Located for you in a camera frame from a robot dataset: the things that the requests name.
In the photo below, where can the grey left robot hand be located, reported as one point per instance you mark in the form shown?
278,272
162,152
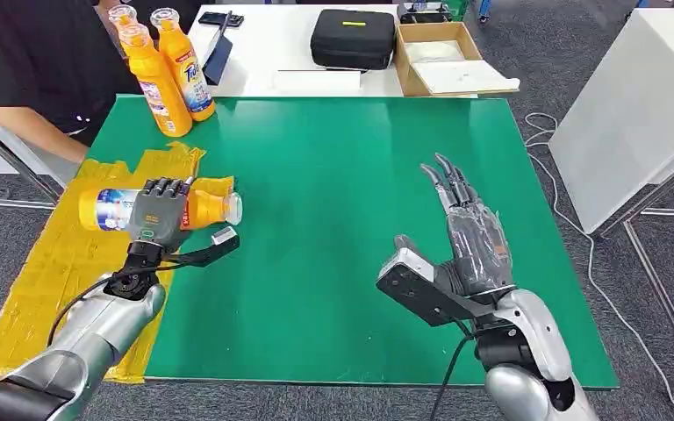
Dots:
159,218

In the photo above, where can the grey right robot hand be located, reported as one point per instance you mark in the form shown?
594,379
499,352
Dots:
479,250

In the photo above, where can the orange drink bottle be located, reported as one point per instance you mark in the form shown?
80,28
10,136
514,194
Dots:
122,14
189,75
107,209
159,87

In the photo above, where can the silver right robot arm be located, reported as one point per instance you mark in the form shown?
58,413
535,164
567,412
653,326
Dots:
534,348

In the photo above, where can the yellow sheet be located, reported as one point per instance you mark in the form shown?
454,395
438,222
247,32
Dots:
52,267

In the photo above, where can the green table mat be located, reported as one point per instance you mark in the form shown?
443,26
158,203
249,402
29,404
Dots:
325,232

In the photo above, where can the grey side table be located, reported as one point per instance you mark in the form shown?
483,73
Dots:
0,157

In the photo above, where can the white foam sheet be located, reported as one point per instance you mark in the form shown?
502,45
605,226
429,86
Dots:
465,78

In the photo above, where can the white side table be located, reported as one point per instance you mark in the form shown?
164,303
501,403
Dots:
622,116

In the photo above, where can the cardboard box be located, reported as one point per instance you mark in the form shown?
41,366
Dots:
402,69

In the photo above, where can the white pad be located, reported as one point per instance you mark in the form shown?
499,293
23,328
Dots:
433,51

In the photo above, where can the white paper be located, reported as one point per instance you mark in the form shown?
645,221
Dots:
316,82

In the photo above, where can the black phone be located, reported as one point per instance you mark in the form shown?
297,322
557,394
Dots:
220,19

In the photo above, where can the person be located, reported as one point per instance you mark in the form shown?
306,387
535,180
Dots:
29,52

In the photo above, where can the black carrying case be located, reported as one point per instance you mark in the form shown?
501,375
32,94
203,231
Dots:
351,43

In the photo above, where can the black device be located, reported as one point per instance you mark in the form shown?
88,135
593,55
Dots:
424,13

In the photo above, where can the green plastic crate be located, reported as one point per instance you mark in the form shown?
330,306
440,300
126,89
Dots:
456,7

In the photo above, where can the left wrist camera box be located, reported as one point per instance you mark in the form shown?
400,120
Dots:
220,239

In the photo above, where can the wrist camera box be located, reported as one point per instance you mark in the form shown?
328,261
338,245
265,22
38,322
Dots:
412,285
220,239

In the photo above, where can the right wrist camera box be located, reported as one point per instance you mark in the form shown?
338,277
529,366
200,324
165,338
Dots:
412,285

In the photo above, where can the grey metal table frame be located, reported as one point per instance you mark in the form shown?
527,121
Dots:
657,273

